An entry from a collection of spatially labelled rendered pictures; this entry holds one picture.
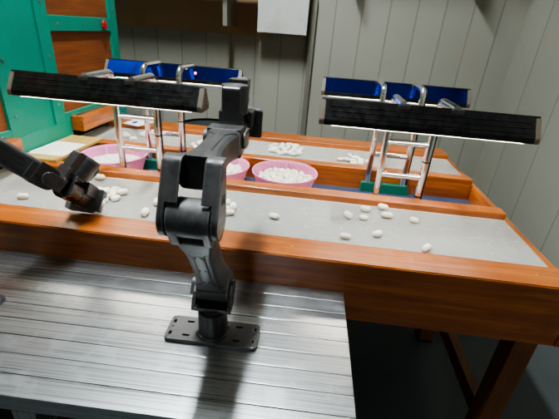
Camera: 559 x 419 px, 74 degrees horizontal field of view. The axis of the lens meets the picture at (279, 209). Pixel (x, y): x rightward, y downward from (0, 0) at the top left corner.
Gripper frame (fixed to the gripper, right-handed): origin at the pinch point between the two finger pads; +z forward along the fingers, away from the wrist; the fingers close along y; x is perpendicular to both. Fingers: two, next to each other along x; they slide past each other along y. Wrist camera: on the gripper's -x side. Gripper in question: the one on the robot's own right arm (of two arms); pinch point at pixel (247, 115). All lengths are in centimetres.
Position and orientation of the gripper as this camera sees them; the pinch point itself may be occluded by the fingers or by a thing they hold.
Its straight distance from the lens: 101.7
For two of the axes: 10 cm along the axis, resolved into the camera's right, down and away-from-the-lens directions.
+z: 0.9, -4.2, 9.0
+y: -9.9, -1.0, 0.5
